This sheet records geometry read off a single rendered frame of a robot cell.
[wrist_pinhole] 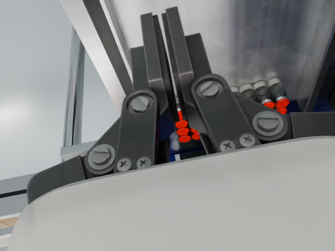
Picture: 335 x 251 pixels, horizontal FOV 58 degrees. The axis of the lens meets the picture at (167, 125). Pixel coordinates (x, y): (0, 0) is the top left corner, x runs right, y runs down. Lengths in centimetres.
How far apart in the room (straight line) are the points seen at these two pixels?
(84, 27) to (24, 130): 179
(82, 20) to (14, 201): 50
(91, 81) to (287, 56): 136
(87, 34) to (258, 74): 26
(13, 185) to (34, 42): 92
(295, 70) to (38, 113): 168
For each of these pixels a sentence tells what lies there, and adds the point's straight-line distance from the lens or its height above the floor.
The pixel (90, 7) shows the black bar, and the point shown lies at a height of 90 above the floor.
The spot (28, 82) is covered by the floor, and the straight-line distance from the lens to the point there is 179.
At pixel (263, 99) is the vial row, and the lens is 49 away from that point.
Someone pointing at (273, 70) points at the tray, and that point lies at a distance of 50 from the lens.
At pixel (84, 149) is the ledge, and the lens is 61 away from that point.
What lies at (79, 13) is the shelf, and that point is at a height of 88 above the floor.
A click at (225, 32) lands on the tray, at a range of 42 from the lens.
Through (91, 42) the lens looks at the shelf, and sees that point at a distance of 41.
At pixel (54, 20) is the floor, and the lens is 149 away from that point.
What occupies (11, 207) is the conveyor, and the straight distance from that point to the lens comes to 78.
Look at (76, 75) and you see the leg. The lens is 98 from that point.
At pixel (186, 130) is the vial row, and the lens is 49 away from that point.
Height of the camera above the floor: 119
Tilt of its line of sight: 35 degrees down
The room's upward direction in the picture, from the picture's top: 171 degrees clockwise
